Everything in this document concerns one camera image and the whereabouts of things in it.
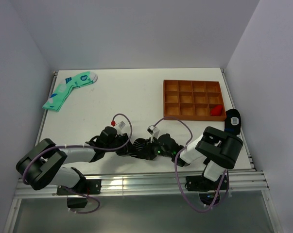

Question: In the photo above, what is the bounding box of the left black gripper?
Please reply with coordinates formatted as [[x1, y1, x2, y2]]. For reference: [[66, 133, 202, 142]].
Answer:
[[104, 133, 138, 156]]

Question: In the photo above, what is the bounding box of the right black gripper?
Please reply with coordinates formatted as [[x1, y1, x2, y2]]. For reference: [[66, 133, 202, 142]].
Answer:
[[138, 137, 173, 160]]

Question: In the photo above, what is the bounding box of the black white striped sock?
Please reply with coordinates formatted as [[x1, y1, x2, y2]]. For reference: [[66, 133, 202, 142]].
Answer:
[[130, 138, 153, 161]]

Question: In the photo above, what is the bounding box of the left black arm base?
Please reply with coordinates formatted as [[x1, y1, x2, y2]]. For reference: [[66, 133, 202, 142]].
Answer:
[[56, 179, 102, 214]]

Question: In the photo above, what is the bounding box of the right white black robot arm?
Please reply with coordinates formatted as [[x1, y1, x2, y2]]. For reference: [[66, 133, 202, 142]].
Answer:
[[147, 124, 243, 189]]

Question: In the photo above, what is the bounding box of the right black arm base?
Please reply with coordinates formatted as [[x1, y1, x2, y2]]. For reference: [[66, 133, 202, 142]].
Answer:
[[185, 175, 229, 205]]

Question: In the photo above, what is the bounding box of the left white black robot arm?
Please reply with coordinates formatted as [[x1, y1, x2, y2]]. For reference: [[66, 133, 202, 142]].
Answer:
[[16, 126, 133, 194]]

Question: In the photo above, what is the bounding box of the orange compartment tray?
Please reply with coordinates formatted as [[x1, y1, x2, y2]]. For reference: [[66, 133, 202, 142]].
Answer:
[[163, 80, 226, 121]]

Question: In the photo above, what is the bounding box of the rolled red sock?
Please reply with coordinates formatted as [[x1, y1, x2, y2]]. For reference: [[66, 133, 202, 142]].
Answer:
[[210, 105, 223, 117]]

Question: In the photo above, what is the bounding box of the dark blue sock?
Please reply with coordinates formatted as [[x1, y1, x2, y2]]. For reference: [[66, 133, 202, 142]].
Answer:
[[224, 109, 241, 136]]

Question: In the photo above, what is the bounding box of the green blue patterned sock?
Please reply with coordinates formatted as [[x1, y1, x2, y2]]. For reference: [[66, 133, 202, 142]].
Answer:
[[43, 71, 98, 112]]

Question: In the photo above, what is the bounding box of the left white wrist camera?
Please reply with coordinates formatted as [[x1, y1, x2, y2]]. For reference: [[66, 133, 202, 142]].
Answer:
[[111, 120, 126, 134]]

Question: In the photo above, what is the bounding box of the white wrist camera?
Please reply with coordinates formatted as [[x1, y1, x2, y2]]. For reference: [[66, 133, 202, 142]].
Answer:
[[147, 125, 159, 142], [111, 120, 126, 134]]

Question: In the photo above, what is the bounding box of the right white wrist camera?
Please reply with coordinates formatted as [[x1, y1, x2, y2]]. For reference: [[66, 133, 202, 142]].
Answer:
[[147, 125, 159, 142]]

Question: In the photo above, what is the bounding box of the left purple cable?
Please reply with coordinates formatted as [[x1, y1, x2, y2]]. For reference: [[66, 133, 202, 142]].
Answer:
[[21, 113, 133, 215]]

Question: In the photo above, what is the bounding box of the purple cable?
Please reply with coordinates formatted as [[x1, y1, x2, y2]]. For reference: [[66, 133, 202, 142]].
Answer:
[[21, 113, 133, 215], [153, 116, 231, 213]]

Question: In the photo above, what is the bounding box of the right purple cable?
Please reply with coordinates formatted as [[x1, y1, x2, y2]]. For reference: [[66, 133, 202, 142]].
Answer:
[[153, 116, 231, 213]]

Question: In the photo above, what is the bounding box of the aluminium front rail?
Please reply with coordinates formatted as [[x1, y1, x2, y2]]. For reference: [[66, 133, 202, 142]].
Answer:
[[13, 171, 269, 199]]

